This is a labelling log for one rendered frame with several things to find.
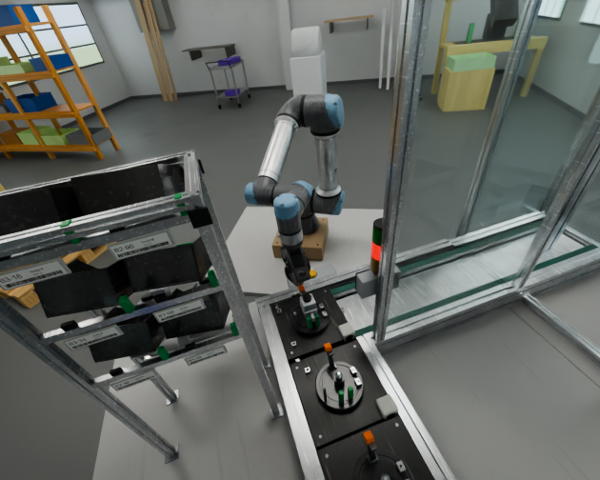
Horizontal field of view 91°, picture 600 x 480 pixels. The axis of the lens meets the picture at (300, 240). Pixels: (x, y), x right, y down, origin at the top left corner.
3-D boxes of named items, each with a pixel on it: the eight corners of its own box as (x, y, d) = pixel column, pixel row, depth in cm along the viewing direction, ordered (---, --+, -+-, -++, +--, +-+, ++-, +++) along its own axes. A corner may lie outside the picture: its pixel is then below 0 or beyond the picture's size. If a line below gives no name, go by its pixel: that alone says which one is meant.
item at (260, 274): (247, 210, 193) (246, 206, 192) (390, 213, 174) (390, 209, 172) (200, 291, 141) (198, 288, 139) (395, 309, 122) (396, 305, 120)
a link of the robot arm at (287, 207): (302, 191, 88) (293, 207, 82) (306, 221, 95) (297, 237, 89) (278, 190, 90) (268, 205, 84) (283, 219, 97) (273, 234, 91)
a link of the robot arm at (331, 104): (317, 203, 150) (307, 89, 113) (346, 206, 146) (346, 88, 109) (310, 218, 142) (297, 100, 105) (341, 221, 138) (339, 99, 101)
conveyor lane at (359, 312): (274, 322, 120) (270, 307, 113) (450, 262, 135) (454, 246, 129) (295, 390, 98) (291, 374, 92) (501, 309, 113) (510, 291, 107)
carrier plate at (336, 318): (270, 308, 114) (270, 305, 113) (328, 289, 118) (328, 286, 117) (289, 363, 96) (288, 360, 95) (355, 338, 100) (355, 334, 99)
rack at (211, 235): (167, 393, 101) (-12, 192, 51) (269, 357, 108) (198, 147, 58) (165, 464, 86) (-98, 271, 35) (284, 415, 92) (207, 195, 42)
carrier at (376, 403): (290, 368, 95) (284, 347, 87) (357, 342, 99) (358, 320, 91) (316, 450, 77) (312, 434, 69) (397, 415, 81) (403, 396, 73)
